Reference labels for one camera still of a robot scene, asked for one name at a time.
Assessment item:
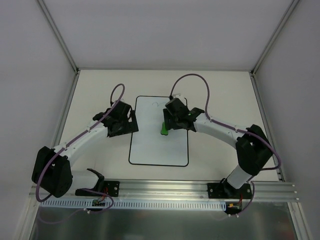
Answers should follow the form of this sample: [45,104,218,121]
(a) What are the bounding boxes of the green whiteboard eraser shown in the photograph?
[160,122,169,136]

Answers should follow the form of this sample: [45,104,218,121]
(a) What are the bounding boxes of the small whiteboard black frame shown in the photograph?
[128,95,189,167]

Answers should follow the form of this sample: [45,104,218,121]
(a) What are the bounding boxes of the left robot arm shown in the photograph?
[31,101,139,198]

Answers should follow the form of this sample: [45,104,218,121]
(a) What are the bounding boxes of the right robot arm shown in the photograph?
[163,97,273,199]

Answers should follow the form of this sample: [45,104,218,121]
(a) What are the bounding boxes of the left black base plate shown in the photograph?
[75,180,120,197]

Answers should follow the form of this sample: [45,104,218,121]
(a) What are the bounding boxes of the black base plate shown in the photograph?
[75,180,120,197]
[207,182,253,200]

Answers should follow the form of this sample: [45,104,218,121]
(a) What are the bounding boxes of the left aluminium frame post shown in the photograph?
[35,0,80,147]

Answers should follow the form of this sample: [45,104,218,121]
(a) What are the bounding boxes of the aluminium frame post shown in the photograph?
[250,0,301,181]
[35,0,80,147]

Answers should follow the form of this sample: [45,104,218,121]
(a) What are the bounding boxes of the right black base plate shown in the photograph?
[207,182,253,200]

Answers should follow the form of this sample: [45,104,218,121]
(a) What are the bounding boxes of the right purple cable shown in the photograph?
[169,73,281,215]

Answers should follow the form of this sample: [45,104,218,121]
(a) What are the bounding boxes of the white slotted cable duct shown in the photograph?
[40,198,227,212]

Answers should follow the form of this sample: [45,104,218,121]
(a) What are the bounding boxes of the aluminium mounting rail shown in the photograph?
[29,181,300,202]

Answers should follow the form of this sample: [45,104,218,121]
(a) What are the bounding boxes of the right aluminium frame post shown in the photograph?
[250,0,301,181]

